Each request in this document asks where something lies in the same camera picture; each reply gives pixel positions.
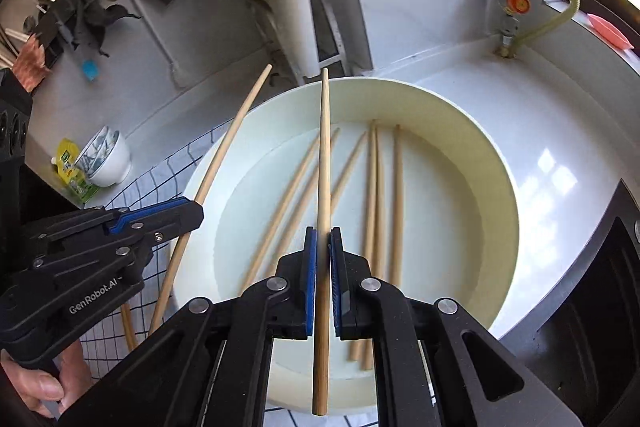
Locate gas valve with orange knob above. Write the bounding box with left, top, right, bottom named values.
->
left=498, top=0, right=530, bottom=57

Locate white lower bowl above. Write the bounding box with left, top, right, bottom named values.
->
left=88, top=132, right=131, bottom=187

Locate metal board rack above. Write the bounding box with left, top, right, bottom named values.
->
left=244, top=0, right=352, bottom=88

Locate pink brown towel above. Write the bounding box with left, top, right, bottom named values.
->
left=12, top=35, right=51, bottom=93

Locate white black checkered cloth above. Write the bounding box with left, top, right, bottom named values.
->
left=74, top=120, right=381, bottom=427

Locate round cream tray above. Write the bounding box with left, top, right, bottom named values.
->
left=169, top=76, right=521, bottom=416

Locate blue silicone brush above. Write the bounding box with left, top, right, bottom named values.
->
left=54, top=24, right=100, bottom=82

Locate pink soap dish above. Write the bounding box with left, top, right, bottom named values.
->
left=587, top=13, right=634, bottom=51

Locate yellow green seasoning pouch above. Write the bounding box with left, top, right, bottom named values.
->
left=51, top=138, right=99, bottom=204

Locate black hanging cloth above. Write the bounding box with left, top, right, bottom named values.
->
left=72, top=0, right=140, bottom=57

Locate wooden chopstick bundle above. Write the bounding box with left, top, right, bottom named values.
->
left=120, top=303, right=138, bottom=351
left=147, top=63, right=275, bottom=338
left=260, top=146, right=318, bottom=275
left=312, top=68, right=331, bottom=416
left=331, top=131, right=368, bottom=213
left=240, top=133, right=321, bottom=293

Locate person left hand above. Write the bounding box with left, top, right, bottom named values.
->
left=1, top=340, right=93, bottom=418

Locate white long handled brush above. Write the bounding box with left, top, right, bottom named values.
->
left=130, top=0, right=190, bottom=90

